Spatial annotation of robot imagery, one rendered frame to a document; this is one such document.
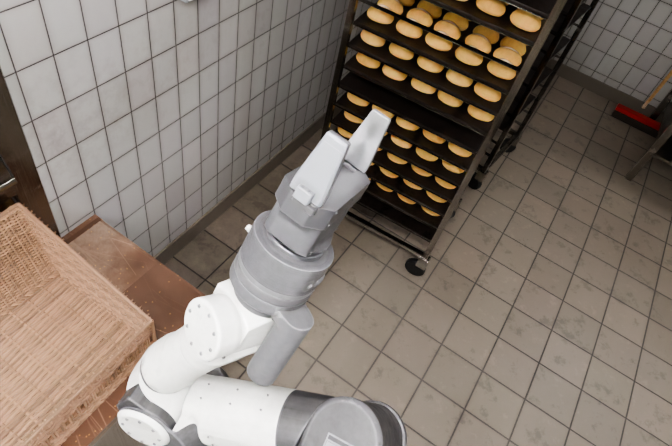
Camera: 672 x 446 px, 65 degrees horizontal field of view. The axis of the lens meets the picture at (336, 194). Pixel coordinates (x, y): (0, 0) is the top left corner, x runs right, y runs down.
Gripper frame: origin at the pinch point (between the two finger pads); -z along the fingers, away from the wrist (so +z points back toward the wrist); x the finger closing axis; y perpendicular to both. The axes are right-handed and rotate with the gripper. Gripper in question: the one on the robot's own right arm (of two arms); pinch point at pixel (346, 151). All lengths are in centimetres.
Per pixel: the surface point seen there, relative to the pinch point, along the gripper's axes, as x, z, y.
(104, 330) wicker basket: -49, 109, 44
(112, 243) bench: -71, 104, 65
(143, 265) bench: -70, 103, 52
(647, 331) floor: -218, 80, -129
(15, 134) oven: -44, 68, 84
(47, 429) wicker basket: -19, 107, 31
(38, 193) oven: -53, 89, 81
